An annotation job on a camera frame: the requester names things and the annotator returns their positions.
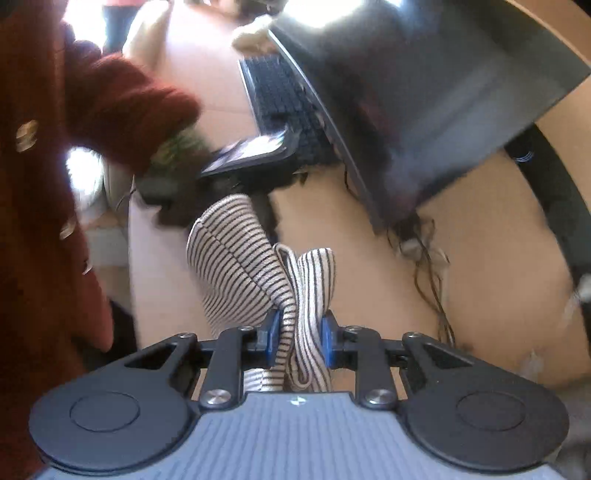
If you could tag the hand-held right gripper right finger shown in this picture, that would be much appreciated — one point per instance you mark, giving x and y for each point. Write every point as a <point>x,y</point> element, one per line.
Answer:
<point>328,339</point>

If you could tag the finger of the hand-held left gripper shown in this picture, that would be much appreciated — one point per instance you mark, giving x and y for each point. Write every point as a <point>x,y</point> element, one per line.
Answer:
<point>263,207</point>

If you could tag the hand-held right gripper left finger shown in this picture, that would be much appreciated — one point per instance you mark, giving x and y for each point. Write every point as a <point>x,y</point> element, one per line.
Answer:
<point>272,337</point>

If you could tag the grey striped pants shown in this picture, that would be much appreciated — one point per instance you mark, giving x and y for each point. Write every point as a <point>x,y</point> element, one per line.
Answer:
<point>249,272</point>

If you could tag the person's left forearm red sleeve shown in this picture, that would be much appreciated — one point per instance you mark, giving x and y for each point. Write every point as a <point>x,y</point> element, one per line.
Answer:
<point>124,110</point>

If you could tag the black keyboard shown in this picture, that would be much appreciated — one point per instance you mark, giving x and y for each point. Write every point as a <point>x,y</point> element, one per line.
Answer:
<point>286,106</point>

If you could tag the white power strip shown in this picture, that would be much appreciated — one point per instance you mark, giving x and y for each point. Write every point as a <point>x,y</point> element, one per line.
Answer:
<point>425,251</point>

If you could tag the pale fluffy thing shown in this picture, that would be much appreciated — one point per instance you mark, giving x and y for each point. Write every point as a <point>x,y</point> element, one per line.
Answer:
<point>251,34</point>

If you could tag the black curved monitor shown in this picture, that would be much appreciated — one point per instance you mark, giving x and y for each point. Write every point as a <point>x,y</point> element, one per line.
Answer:
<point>415,92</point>

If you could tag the person's red sweater torso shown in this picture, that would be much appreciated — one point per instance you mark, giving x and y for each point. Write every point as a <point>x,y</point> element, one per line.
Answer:
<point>32,254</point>

